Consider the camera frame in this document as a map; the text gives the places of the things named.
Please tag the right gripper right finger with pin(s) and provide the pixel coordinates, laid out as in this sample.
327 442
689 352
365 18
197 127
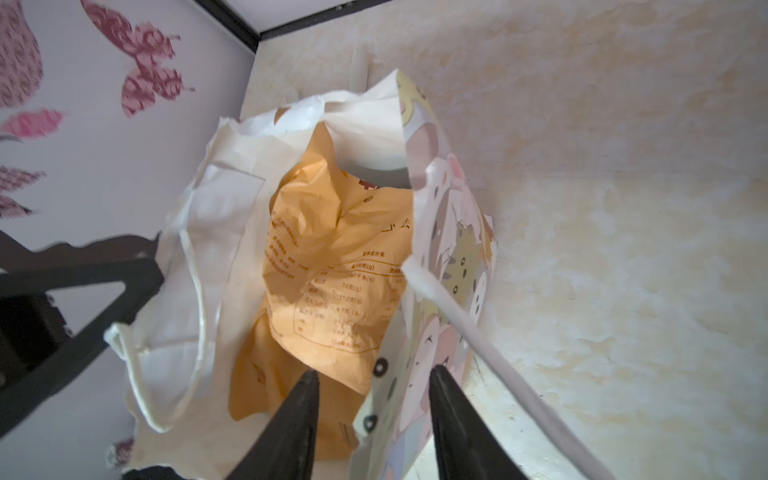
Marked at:
465 447

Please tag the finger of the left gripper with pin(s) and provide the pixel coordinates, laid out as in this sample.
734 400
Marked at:
141 278

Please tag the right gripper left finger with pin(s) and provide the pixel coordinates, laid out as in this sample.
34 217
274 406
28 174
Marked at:
286 447

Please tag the white patterned paper bag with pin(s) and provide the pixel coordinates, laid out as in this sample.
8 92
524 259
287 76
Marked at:
180 351

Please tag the orange snack packet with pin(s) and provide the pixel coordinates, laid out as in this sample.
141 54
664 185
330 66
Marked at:
332 277

